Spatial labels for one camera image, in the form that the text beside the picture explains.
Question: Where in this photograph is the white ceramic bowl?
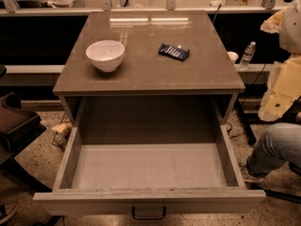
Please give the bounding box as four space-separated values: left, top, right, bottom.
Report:
86 40 125 73

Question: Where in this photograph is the black top drawer handle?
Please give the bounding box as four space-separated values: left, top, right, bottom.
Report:
131 206 166 220

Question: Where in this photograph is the person leg in jeans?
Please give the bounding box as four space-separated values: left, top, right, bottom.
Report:
244 122 301 184

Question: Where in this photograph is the white paper cup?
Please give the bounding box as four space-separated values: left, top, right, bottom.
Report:
228 51 238 63

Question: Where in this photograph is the dark brown chair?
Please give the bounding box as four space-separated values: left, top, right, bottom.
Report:
0 92 52 192

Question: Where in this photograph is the grey top drawer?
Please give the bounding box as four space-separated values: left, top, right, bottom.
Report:
32 97 267 218

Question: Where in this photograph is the grey drawer cabinet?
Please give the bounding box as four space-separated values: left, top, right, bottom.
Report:
54 10 245 119

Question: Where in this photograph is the blue snack packet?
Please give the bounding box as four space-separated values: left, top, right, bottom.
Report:
158 43 190 61

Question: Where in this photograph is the clear plastic water bottle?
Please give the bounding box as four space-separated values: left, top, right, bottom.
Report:
239 41 256 71

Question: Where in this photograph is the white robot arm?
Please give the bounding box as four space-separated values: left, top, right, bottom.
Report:
258 0 301 121

